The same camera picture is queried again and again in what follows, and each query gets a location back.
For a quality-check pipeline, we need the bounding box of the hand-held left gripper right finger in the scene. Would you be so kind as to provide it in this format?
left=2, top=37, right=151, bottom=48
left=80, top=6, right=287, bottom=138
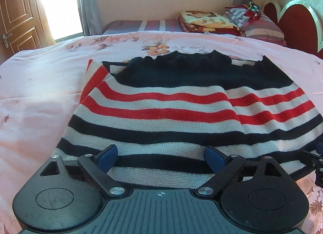
left=196, top=145, right=284, bottom=197

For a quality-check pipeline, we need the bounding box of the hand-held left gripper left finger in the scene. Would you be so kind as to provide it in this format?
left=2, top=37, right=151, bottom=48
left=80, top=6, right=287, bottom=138
left=40, top=144, right=126, bottom=197

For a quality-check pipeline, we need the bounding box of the striped knit sweater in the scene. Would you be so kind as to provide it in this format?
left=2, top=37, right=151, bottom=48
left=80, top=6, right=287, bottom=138
left=52, top=50, right=323, bottom=191

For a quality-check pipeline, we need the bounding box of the pink floral bedsheet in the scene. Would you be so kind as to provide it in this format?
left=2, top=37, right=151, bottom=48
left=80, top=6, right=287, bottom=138
left=0, top=30, right=323, bottom=234

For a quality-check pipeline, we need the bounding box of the red white headboard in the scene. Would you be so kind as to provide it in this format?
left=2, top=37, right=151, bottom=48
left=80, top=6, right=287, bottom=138
left=262, top=0, right=323, bottom=61

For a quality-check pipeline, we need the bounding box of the striped pillow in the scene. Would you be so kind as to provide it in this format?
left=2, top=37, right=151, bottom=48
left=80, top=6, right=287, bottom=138
left=242, top=12, right=287, bottom=46

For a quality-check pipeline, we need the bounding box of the folded printed blanket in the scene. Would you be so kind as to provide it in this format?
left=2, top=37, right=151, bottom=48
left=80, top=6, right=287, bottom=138
left=177, top=10, right=245, bottom=35

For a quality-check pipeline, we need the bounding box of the striped mattress sheet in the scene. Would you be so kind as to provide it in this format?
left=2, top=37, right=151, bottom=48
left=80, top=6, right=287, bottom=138
left=102, top=18, right=182, bottom=35

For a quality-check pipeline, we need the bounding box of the folded plaid cloth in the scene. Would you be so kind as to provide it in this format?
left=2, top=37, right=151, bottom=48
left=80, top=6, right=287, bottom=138
left=224, top=5, right=254, bottom=30

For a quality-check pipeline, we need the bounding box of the colourful shiny bundle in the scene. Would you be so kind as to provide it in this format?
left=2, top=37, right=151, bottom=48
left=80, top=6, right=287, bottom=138
left=243, top=2, right=262, bottom=21

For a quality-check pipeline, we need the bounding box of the brown wooden door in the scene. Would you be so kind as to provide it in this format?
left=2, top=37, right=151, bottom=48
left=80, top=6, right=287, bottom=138
left=0, top=0, right=49, bottom=57

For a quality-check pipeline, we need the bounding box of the metal door handle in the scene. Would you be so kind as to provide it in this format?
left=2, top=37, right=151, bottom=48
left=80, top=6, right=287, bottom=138
left=1, top=32, right=13, bottom=48

